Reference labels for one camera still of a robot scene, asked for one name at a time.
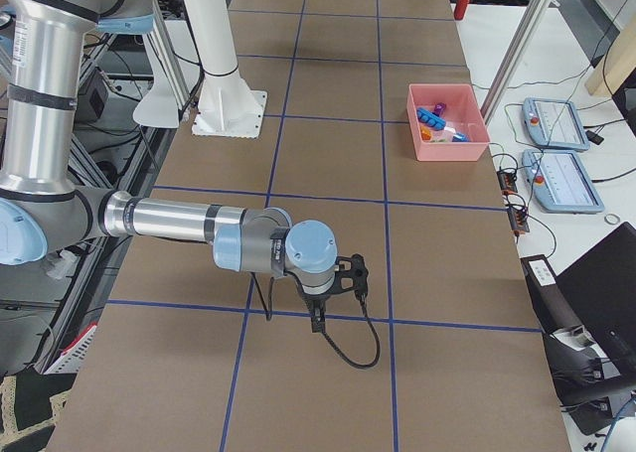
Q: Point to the near grey USB hub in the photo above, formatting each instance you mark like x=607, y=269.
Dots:
x=508, y=181

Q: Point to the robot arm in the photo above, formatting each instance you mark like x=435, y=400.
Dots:
x=48, y=203

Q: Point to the grey usb hub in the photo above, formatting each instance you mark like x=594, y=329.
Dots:
x=518, y=218
x=508, y=181

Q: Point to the teach pendant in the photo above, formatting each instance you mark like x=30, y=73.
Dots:
x=555, y=124
x=558, y=181

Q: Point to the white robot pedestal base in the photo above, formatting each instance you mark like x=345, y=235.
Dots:
x=227, y=107

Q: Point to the aluminium frame post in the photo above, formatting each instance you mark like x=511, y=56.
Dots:
x=529, y=23

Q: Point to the pink plastic box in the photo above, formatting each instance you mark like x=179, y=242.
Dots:
x=462, y=114

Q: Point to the purple block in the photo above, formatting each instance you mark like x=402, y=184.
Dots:
x=439, y=109

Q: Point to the upper teach pendant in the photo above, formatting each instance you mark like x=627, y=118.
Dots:
x=555, y=124

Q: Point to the orange block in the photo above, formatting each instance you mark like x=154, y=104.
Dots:
x=425, y=134

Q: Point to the small blue block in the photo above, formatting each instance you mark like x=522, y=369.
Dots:
x=460, y=137

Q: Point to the far grey USB hub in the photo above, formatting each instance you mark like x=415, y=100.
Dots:
x=518, y=218

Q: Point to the long blue studded block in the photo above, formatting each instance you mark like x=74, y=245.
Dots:
x=430, y=119

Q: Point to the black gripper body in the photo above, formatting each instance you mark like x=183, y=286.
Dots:
x=316, y=302

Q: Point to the lower teach pendant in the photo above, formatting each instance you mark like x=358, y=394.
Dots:
x=558, y=181

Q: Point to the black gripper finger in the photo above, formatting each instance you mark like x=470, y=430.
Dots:
x=317, y=320

